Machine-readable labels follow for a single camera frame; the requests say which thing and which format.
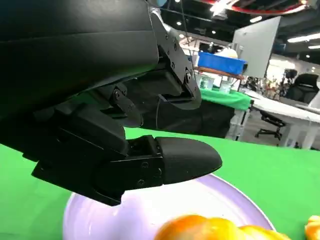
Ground grey partition board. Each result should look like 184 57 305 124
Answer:
231 16 282 78

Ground black office chair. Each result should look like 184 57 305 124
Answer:
254 109 287 141

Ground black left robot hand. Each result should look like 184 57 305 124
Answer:
0 0 223 207

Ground blue plastic bin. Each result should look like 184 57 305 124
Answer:
198 51 248 76

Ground lilac plate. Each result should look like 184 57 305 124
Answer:
62 173 277 240

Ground black high-back chair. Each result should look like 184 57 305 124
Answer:
284 72 320 103

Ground black cloth curtain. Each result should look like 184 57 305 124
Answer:
124 82 236 140

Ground orange white toy bread roll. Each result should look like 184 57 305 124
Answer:
153 214 292 240
304 214 320 240

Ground white desk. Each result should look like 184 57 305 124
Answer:
246 91 320 151

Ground thin black hanging cable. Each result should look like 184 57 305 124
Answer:
155 99 161 129

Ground green cloth on neighbouring table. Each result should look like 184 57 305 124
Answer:
198 86 252 111

